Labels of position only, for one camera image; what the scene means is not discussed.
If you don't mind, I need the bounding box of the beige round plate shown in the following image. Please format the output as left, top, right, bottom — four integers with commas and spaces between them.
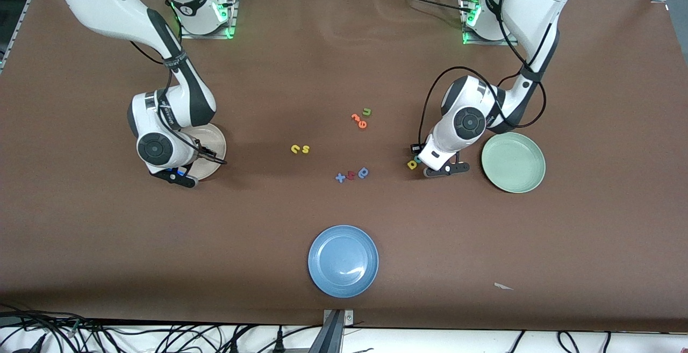
183, 122, 227, 182

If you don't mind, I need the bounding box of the green round plate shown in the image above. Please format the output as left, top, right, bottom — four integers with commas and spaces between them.
481, 132, 547, 194

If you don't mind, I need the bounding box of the large table cover sheet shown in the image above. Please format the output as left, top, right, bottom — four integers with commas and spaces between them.
0, 0, 688, 333

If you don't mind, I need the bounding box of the blue round plate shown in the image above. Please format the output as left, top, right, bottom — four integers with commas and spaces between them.
308, 225, 379, 298

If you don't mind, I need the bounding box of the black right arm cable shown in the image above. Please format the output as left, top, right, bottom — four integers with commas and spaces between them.
121, 0, 227, 164

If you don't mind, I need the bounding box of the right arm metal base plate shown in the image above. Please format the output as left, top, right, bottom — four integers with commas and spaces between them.
179, 0, 238, 39

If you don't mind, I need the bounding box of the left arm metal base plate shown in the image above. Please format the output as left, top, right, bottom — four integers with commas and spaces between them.
461, 0, 520, 46

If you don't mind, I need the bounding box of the metal table bracket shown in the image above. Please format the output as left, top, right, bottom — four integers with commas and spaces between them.
321, 308, 355, 353

